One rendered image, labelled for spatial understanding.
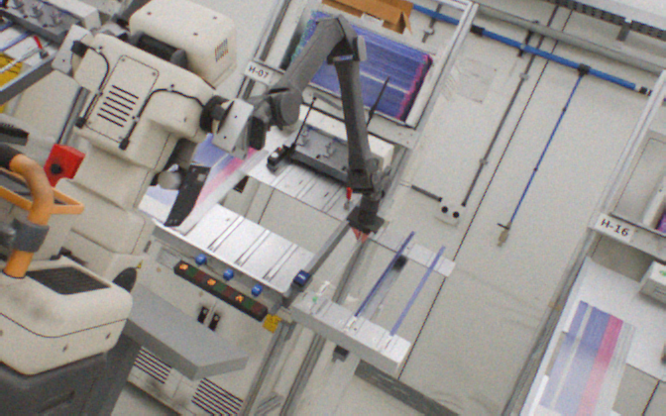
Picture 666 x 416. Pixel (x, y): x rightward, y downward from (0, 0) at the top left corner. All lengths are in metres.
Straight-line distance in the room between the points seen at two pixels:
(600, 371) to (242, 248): 1.16
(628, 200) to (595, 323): 0.53
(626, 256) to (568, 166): 1.40
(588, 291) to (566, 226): 1.56
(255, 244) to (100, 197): 0.82
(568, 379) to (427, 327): 1.96
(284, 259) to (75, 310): 1.13
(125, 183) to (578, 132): 2.90
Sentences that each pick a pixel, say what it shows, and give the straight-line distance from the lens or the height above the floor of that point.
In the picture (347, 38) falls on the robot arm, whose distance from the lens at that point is 1.88.
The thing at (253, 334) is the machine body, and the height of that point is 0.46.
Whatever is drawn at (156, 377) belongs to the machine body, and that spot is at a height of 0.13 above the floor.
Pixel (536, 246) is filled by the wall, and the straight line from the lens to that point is 3.96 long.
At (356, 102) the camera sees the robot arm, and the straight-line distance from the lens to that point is 1.91.
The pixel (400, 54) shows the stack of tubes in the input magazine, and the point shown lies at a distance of 2.60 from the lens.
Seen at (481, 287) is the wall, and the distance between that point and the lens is 3.99.
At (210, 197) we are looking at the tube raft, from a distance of 2.43.
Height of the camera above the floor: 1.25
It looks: 4 degrees down
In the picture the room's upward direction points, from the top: 24 degrees clockwise
